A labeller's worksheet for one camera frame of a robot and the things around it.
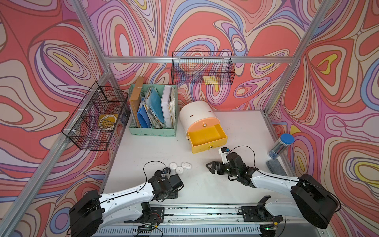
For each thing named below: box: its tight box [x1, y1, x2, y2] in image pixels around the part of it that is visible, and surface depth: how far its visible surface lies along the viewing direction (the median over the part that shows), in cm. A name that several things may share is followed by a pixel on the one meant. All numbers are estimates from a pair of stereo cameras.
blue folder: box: [137, 103, 152, 129], surface depth 95 cm
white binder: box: [160, 85, 173, 129], surface depth 97 cm
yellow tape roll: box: [98, 114, 119, 130], surface depth 80 cm
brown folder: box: [129, 76, 145, 128], surface depth 89 cm
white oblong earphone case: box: [181, 161, 193, 170], surface depth 90 cm
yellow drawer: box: [187, 123, 228, 154], surface depth 86 cm
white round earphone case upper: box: [168, 161, 178, 170], surface depth 90 cm
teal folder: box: [146, 87, 165, 124], surface depth 95 cm
